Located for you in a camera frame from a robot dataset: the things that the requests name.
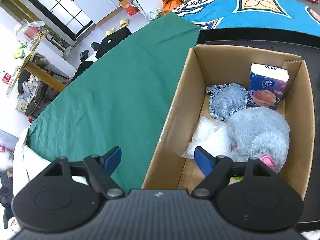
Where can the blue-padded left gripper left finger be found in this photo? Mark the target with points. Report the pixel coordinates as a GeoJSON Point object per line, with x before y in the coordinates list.
{"type": "Point", "coordinates": [105, 164]}

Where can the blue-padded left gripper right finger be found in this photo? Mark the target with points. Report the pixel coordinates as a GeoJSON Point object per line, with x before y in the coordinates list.
{"type": "Point", "coordinates": [206, 162]}

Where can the clear plastic bag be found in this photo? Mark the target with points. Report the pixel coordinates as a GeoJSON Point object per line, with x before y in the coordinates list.
{"type": "Point", "coordinates": [212, 136]}

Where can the grey fluffy plush toy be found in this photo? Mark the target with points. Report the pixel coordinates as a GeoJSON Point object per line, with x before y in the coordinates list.
{"type": "Point", "coordinates": [259, 132]}

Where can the denim fabric pouch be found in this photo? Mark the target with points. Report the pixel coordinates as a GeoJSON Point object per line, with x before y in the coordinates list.
{"type": "Point", "coordinates": [226, 99]}

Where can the blue tissue pack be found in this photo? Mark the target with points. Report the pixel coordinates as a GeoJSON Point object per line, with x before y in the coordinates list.
{"type": "Point", "coordinates": [267, 85]}

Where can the green bed sheet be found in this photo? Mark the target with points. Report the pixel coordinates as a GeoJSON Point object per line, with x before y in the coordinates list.
{"type": "Point", "coordinates": [121, 100]}

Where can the brown cardboard box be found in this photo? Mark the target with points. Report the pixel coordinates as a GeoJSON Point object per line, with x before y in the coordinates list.
{"type": "Point", "coordinates": [208, 65]}

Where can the black slipper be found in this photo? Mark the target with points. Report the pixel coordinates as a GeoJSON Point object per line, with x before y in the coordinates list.
{"type": "Point", "coordinates": [84, 55]}

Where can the black dice-pattern stool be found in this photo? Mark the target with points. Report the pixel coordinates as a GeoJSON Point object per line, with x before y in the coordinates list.
{"type": "Point", "coordinates": [112, 40]}

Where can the yellow slipper left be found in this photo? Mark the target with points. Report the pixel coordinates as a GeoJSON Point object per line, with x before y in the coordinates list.
{"type": "Point", "coordinates": [109, 32]}

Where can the yellow slipper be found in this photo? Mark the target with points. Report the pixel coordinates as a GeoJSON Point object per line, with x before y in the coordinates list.
{"type": "Point", "coordinates": [109, 32]}
{"type": "Point", "coordinates": [124, 23]}

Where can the yellow slipper right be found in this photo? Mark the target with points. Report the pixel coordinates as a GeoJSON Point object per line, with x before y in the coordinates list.
{"type": "Point", "coordinates": [124, 23]}

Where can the large black tray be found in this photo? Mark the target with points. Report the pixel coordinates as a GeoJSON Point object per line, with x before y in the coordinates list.
{"type": "Point", "coordinates": [286, 41]}

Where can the white kitchen cabinet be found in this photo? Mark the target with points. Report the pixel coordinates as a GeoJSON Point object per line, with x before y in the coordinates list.
{"type": "Point", "coordinates": [100, 2]}

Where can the orange cardboard box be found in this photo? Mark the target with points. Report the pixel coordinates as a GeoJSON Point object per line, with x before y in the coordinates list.
{"type": "Point", "coordinates": [128, 7]}

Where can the blue patterned blanket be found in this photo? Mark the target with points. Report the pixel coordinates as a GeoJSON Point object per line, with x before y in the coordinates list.
{"type": "Point", "coordinates": [275, 14]}

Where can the orange gift bag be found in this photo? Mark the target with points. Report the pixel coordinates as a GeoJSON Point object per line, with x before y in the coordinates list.
{"type": "Point", "coordinates": [169, 5]}

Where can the black-framed glass door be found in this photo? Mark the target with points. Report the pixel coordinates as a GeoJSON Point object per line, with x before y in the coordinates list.
{"type": "Point", "coordinates": [66, 15]}

